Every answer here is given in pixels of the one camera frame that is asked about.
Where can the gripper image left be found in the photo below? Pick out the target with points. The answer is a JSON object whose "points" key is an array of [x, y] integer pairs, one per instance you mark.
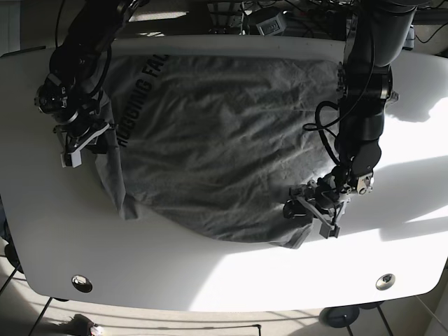
{"points": [[89, 134]]}

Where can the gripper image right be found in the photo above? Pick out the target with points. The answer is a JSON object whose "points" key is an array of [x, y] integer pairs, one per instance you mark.
{"points": [[316, 199]]}

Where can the grey printed T-shirt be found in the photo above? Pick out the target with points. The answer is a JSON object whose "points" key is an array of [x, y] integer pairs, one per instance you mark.
{"points": [[214, 143]]}

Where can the black robot arm image left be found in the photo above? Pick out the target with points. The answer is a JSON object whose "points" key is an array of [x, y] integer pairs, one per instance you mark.
{"points": [[72, 91]]}

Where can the round black stand base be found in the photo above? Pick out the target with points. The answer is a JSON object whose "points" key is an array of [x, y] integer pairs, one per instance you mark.
{"points": [[339, 317]]}

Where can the right silver table grommet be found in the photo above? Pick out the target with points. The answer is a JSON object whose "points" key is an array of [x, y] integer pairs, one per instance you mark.
{"points": [[385, 282]]}

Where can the silver table grommet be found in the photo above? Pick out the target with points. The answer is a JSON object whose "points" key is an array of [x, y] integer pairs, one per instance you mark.
{"points": [[81, 283], [385, 282]]}

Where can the left silver table grommet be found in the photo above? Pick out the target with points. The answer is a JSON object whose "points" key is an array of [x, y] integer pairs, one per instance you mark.
{"points": [[81, 283]]}

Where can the black power box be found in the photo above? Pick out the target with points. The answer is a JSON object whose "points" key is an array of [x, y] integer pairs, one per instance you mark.
{"points": [[272, 26]]}

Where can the white sneaker on floor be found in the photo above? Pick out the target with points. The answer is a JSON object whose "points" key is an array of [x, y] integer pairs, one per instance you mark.
{"points": [[95, 330]]}

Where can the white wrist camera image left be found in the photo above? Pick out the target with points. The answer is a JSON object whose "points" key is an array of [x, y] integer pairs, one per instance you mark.
{"points": [[72, 160]]}

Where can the grey wrist camera image right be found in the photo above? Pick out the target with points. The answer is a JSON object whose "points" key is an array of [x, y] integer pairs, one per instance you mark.
{"points": [[328, 231]]}

